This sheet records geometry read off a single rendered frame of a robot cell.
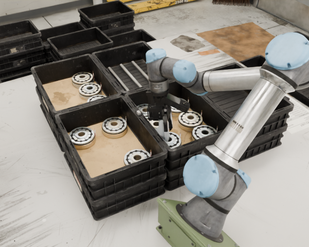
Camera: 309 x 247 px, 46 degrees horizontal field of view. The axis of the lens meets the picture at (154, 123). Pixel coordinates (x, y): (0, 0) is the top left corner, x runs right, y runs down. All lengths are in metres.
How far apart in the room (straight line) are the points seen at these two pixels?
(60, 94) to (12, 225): 0.65
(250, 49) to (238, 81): 2.71
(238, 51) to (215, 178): 2.96
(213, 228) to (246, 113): 0.39
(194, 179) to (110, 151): 0.48
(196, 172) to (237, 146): 0.14
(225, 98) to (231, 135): 0.69
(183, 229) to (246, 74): 0.54
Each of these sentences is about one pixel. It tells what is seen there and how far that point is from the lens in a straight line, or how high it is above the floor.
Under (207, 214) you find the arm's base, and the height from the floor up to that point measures 0.87.
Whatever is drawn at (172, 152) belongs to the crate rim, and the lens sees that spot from 1.30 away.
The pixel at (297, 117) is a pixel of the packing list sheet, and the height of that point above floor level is 0.70.
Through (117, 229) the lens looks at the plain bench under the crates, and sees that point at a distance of 1.37.
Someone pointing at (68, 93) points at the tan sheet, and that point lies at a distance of 1.78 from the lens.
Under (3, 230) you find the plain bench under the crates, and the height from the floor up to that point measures 0.70.
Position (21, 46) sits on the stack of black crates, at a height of 0.52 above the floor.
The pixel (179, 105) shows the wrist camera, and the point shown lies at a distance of 1.39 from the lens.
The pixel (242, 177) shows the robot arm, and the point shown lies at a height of 0.98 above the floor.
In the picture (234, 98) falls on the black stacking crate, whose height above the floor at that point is 0.83.
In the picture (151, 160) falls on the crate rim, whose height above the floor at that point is 0.93.
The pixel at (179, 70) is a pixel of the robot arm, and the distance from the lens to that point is 1.25.
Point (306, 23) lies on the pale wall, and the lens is 4.57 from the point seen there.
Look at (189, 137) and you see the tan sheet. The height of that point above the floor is 0.83.
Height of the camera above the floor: 1.83
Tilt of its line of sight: 40 degrees down
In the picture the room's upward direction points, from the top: 1 degrees clockwise
